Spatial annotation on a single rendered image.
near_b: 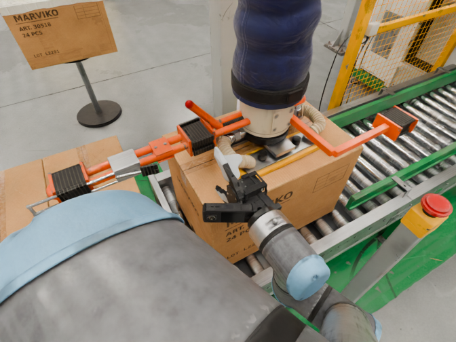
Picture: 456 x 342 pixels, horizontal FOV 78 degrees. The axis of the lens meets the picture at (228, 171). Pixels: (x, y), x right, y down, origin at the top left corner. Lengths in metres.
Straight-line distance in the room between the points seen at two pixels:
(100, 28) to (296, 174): 1.89
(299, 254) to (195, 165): 0.49
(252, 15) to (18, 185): 1.39
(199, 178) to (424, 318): 1.48
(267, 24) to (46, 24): 1.88
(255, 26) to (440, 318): 1.75
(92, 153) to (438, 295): 2.06
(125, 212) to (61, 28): 2.28
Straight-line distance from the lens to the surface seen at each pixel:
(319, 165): 0.97
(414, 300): 1.99
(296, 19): 0.72
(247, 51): 0.77
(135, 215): 0.16
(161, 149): 0.80
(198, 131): 0.83
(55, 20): 2.39
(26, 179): 1.74
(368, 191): 1.40
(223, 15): 1.86
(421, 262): 2.13
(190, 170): 0.92
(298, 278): 0.57
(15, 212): 1.62
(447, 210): 0.90
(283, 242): 0.58
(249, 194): 0.65
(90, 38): 2.44
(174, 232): 0.16
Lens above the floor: 1.63
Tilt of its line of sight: 48 degrees down
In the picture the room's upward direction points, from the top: straight up
